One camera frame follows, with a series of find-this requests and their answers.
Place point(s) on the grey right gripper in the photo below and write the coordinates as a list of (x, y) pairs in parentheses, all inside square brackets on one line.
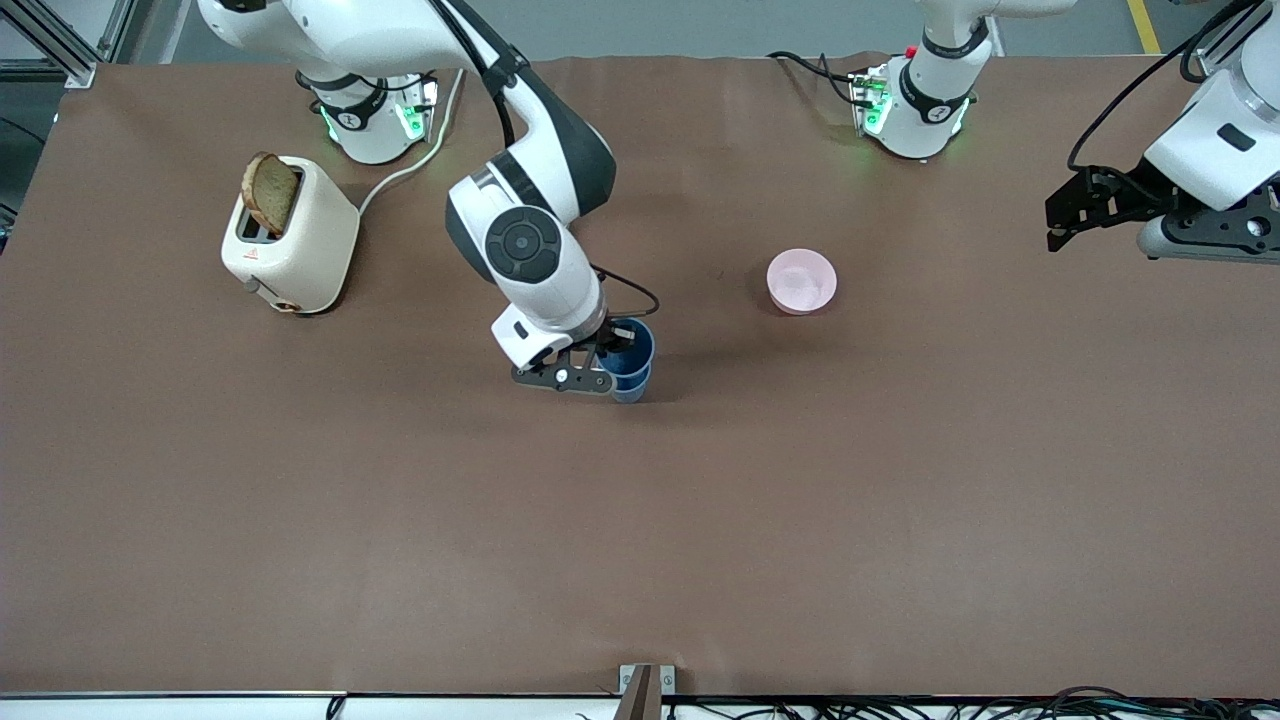
[(604, 345)]

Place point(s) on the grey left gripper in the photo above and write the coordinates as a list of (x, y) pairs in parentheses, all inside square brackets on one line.
[(1139, 188)]

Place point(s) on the blue plastic cup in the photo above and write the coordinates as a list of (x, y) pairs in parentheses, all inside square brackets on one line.
[(630, 392), (638, 352)]

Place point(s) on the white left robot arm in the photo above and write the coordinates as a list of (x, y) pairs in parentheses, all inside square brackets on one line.
[(925, 95)]

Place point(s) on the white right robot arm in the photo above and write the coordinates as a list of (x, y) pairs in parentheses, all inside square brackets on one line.
[(540, 250)]

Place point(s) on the brown table cover sheet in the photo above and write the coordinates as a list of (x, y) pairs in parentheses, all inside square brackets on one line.
[(640, 520)]

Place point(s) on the green-lit controller board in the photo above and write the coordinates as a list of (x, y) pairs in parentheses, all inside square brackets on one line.
[(415, 112), (868, 100)]

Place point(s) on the cream white toaster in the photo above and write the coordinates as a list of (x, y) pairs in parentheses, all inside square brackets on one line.
[(310, 245)]

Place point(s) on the brown toast slice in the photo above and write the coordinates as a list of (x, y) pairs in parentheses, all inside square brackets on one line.
[(272, 192)]

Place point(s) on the metal table edge bracket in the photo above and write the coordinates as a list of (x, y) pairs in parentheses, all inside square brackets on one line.
[(647, 690)]

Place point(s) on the aluminium frame profile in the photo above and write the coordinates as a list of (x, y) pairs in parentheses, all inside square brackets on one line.
[(60, 45)]

